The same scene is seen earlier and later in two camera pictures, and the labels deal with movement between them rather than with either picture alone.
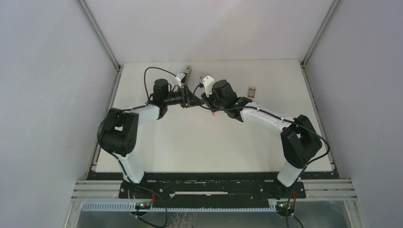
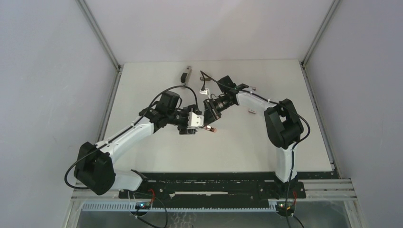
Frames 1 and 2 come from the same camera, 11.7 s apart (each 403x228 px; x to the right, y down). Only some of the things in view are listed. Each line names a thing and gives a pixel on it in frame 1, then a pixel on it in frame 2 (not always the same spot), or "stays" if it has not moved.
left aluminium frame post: x=110 y=51 stays
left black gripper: x=188 y=99 -> x=184 y=130
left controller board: x=143 y=205 stays
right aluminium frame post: x=305 y=72 stays
